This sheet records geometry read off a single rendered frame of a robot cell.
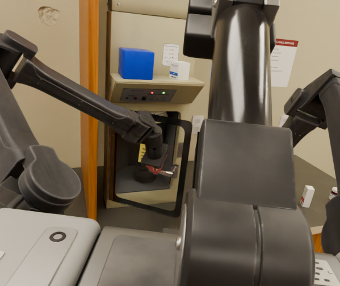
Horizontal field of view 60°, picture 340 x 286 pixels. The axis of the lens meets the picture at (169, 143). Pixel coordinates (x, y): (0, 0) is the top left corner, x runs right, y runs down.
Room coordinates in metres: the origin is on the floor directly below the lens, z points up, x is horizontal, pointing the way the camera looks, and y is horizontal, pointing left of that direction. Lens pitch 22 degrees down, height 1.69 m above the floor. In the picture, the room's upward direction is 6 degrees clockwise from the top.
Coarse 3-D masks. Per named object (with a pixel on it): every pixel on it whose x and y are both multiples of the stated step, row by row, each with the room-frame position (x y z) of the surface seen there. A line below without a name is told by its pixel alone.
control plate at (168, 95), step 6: (126, 90) 0.98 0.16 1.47; (132, 90) 0.99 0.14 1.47; (138, 90) 0.99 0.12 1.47; (144, 90) 1.00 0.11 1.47; (150, 90) 1.01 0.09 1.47; (156, 90) 1.01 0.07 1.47; (162, 90) 1.02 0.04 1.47; (168, 90) 1.03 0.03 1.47; (174, 90) 1.04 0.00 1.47; (126, 96) 1.01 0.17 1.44; (132, 96) 1.02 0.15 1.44; (138, 96) 1.02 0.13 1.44; (150, 96) 1.04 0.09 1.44; (156, 96) 1.04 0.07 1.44; (162, 96) 1.05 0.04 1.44; (168, 96) 1.06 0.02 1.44
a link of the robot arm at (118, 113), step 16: (16, 48) 0.63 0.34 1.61; (32, 48) 0.65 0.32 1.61; (32, 64) 0.65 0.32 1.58; (16, 80) 0.64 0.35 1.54; (32, 80) 0.65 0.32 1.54; (48, 80) 0.67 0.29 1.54; (64, 80) 0.70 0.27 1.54; (64, 96) 0.69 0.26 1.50; (80, 96) 0.71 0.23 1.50; (96, 96) 0.75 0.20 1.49; (96, 112) 0.73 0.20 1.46; (112, 112) 0.75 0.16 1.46; (128, 112) 0.79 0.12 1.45; (112, 128) 0.77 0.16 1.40; (128, 128) 0.78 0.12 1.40; (144, 128) 0.80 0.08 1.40
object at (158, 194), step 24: (168, 120) 0.98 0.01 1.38; (120, 144) 1.02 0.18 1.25; (144, 144) 1.00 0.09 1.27; (168, 144) 0.97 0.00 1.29; (120, 168) 1.02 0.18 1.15; (144, 168) 1.00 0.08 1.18; (168, 168) 0.97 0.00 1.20; (120, 192) 1.02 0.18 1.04; (144, 192) 0.99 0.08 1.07; (168, 192) 0.97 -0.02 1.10
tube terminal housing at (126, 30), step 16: (112, 16) 1.04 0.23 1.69; (128, 16) 1.06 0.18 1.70; (144, 16) 1.08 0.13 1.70; (112, 32) 1.04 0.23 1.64; (128, 32) 1.06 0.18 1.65; (144, 32) 1.08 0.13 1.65; (160, 32) 1.10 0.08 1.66; (176, 32) 1.13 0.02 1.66; (112, 48) 1.04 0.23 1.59; (144, 48) 1.09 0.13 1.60; (160, 48) 1.11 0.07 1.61; (112, 64) 1.05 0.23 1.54; (160, 64) 1.11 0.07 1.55; (192, 64) 1.16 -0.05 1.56
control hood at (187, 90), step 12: (120, 84) 0.95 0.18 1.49; (132, 84) 0.96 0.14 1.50; (144, 84) 0.97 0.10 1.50; (156, 84) 0.99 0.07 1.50; (168, 84) 1.00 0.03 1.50; (180, 84) 1.02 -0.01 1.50; (192, 84) 1.03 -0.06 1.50; (204, 84) 1.05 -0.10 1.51; (120, 96) 1.00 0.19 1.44; (180, 96) 1.08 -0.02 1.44; (192, 96) 1.10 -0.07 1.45
